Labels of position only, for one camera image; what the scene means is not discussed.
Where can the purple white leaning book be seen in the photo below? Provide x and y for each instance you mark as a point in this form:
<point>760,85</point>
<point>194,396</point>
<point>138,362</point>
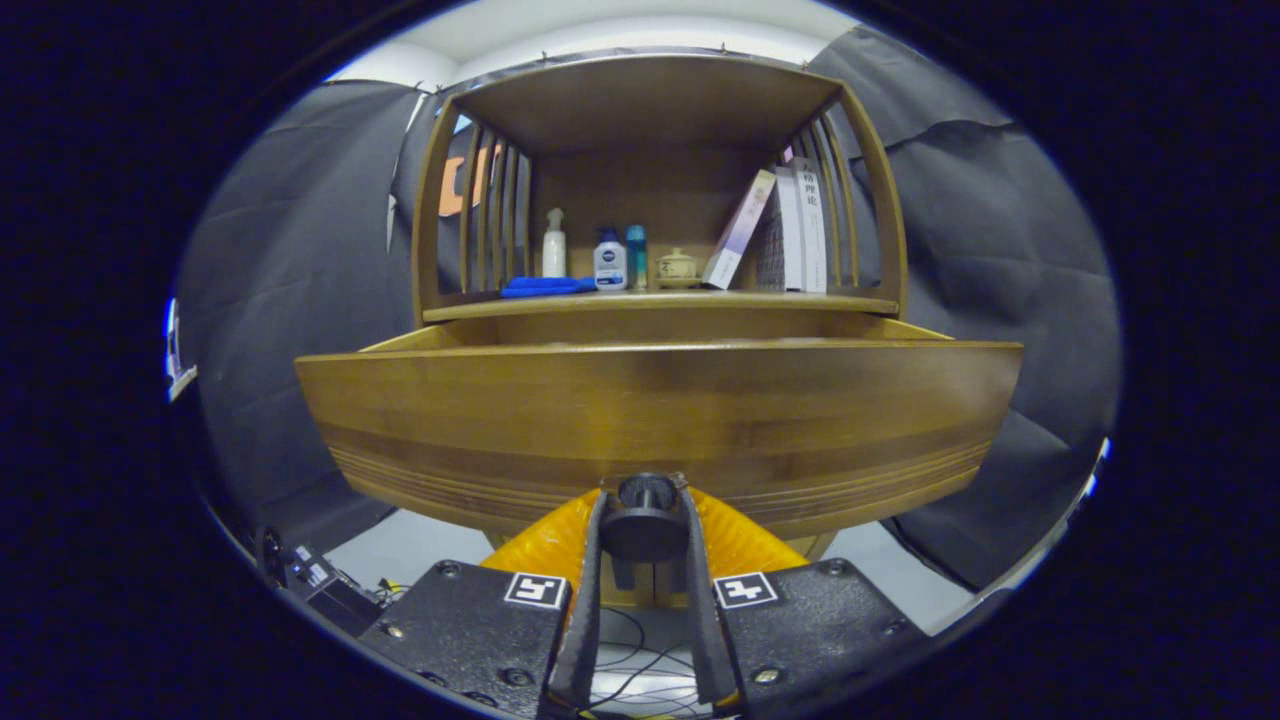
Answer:
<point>738,230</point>

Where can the black drawer knob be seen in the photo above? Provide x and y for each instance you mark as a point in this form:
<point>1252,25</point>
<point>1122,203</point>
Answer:
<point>645,525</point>

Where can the white hanging equipment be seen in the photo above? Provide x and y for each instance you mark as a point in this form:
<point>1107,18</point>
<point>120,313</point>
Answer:
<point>178,370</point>

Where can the beige lidded teacup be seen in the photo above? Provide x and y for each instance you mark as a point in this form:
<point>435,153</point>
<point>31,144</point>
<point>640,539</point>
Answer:
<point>676,268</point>

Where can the wooden countertop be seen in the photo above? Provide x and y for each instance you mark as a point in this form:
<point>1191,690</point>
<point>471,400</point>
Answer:
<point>660,300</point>

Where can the white pump bottle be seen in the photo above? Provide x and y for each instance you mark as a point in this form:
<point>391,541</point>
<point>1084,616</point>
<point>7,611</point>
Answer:
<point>553,250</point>

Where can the white lotion bottle blue cap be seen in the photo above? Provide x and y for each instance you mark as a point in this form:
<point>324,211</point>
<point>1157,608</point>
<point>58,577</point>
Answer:
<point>610,265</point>

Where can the blue folded cloth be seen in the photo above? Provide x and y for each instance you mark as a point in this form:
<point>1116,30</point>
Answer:
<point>545,287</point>

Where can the black electronic box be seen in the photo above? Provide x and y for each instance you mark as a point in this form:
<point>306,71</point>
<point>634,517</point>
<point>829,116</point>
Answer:
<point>320,585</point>

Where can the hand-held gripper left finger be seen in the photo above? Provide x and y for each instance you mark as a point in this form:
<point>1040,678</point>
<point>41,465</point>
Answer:
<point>585,620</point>

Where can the white black striped object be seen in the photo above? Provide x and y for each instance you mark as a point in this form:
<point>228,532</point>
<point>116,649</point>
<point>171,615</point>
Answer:
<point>1095,470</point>

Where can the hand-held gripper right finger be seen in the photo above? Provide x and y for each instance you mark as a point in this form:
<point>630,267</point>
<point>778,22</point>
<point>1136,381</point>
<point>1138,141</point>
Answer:
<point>703,620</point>

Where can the wooden cabinet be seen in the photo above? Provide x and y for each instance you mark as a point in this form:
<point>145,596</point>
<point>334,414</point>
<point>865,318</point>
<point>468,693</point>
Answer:
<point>650,100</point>

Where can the wooden drawer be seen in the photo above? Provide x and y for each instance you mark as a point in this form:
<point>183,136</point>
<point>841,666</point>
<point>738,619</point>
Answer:
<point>650,400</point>

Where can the teal bottle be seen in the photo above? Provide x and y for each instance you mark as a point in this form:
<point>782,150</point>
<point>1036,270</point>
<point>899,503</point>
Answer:
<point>636,255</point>

